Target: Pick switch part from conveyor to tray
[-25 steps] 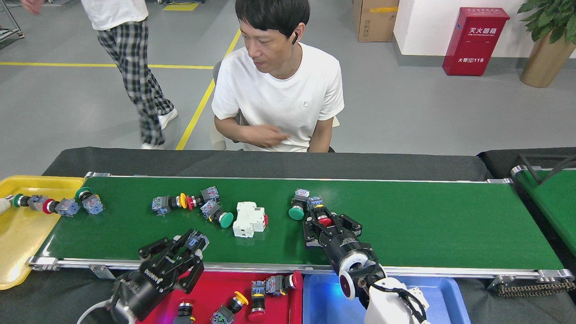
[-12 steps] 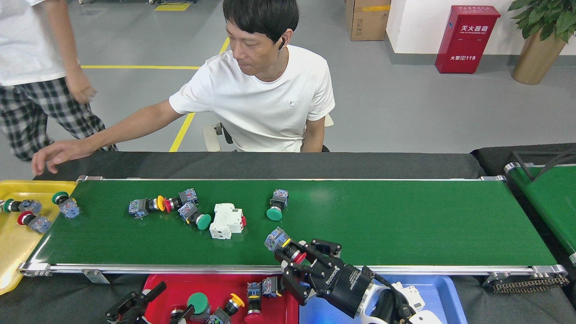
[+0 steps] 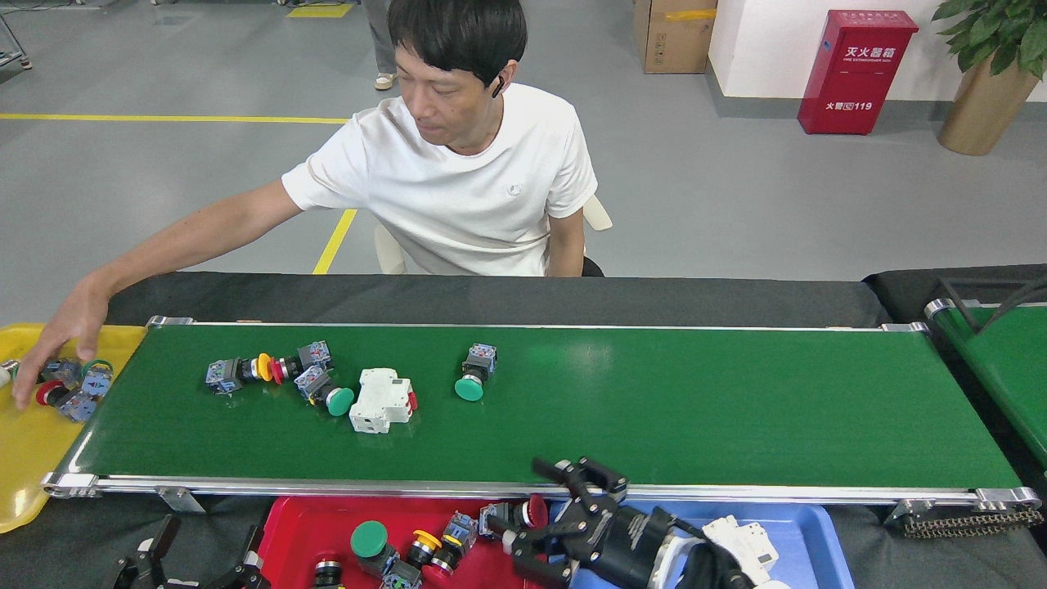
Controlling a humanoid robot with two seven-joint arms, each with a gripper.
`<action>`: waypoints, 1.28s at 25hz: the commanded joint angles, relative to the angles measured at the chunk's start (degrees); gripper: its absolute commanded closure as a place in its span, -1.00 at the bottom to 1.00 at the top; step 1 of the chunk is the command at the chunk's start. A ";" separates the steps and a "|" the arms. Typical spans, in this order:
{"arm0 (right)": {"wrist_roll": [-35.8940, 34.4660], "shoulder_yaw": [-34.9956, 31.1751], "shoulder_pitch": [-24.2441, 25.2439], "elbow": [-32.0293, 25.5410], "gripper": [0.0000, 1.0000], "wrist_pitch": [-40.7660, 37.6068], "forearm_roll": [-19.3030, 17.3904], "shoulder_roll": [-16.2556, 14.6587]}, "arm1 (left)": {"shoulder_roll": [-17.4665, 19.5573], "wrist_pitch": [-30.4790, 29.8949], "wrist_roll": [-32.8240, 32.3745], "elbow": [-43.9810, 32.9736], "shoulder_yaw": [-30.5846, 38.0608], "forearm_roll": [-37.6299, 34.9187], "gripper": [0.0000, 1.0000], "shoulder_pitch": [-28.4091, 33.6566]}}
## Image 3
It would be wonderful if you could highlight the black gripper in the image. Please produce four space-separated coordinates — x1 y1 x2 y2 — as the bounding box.
487 456 684 589

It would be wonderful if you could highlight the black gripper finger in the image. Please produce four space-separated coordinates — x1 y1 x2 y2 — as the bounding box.
204 524 272 589
113 514 182 589

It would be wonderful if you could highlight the red push button switch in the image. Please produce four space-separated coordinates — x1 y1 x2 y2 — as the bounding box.
34 379 99 424
479 493 550 541
270 341 333 385
429 512 479 573

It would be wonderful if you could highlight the yellow push button switch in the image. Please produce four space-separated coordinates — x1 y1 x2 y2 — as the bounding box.
380 530 443 589
204 353 275 396

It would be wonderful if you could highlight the white circuit breaker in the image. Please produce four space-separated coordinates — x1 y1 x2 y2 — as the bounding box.
349 368 418 434
702 515 780 586

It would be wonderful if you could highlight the long green conveyor belt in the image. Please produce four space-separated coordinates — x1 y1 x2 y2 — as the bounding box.
41 317 1044 512

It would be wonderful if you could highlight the yellow plastic tray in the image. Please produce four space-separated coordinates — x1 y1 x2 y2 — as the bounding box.
0 323 148 534

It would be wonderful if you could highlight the short green conveyor belt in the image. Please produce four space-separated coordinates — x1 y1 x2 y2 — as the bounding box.
924 296 1047 469

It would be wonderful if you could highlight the person's right hand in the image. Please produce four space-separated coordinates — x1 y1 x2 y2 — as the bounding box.
12 278 111 411

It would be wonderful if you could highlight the red plastic bin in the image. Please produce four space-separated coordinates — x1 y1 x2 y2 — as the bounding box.
258 495 573 589

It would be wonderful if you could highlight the blue plastic bin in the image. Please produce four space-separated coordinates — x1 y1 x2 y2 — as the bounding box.
564 499 856 589

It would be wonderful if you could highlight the grey office chair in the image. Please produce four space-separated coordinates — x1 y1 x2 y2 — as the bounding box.
374 195 613 277

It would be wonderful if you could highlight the person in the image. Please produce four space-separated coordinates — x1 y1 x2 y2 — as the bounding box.
360 0 400 91
12 0 613 411

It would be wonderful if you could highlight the brown cardboard box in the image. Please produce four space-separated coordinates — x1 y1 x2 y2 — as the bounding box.
634 0 719 74

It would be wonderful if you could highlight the metal rack on wheels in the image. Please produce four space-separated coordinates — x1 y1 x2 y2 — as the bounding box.
0 16 34 70

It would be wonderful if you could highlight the red fire extinguisher box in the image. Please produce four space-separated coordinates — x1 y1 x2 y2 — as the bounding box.
798 10 919 136

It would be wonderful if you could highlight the potted plant gold pot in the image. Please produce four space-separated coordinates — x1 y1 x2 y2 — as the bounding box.
932 0 1047 156

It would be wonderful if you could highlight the black drive chain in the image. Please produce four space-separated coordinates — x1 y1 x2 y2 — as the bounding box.
900 507 1044 538

